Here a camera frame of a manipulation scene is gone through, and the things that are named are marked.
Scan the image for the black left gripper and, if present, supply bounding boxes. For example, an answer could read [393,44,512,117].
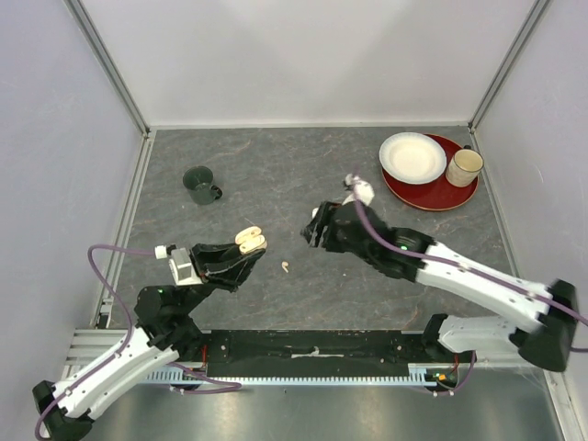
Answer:
[177,237,266,316]

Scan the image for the beige earbud charging case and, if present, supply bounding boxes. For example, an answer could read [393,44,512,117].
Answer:
[234,226,267,254]

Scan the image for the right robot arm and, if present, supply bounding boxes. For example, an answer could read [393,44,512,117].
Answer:
[300,201,579,372]

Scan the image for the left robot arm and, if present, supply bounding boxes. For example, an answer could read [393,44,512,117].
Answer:
[32,234,267,440]

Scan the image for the dark green mug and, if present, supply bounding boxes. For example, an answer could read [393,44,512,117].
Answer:
[182,165,223,205]

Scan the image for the white plate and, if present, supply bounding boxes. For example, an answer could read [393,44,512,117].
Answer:
[379,132,447,185]

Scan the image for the red round tray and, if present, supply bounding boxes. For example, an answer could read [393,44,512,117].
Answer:
[380,134,479,211]

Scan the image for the beige patterned cup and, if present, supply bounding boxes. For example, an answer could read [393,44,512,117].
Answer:
[446,148,484,187]

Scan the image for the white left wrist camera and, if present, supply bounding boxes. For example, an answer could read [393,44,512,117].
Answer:
[154,244,202,287]

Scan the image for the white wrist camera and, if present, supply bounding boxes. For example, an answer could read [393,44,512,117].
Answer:
[154,244,202,287]
[342,174,375,207]

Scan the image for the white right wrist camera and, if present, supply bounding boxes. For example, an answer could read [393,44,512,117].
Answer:
[342,174,375,207]

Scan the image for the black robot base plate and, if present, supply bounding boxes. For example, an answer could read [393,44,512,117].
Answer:
[176,330,472,381]

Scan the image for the light blue cable duct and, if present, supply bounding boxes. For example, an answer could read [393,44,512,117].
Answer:
[140,367,436,387]

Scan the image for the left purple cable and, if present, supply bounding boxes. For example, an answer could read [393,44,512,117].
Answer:
[35,243,244,440]

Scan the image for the purple cable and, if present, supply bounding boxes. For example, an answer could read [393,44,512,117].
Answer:
[35,243,244,440]
[351,174,588,399]

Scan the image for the aluminium frame rails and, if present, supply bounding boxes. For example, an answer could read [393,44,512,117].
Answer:
[59,0,588,441]

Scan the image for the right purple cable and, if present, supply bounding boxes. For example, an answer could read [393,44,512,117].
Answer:
[351,174,588,399]

